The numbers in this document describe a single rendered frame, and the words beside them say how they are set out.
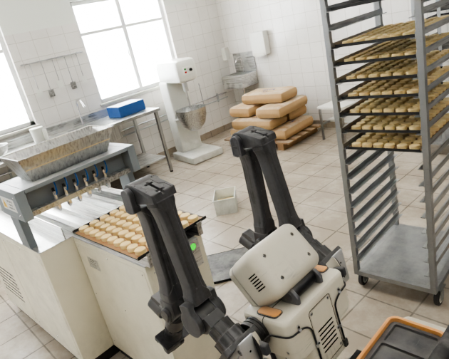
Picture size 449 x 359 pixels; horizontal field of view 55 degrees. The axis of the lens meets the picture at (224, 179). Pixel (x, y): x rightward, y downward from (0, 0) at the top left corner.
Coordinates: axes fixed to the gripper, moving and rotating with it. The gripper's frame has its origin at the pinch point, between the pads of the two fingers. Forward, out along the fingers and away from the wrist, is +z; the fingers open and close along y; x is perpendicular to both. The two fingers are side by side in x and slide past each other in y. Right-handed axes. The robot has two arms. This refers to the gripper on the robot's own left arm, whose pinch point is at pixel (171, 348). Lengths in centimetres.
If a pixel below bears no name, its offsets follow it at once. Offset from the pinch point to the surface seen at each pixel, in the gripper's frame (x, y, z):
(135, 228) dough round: -64, -34, 16
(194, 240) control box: -38, -47, 12
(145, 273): -40.4, -21.0, 16.8
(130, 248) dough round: -50, -20, 9
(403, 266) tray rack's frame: 33, -159, 51
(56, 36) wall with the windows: -438, -197, 89
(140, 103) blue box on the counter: -341, -252, 152
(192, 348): -16, -32, 61
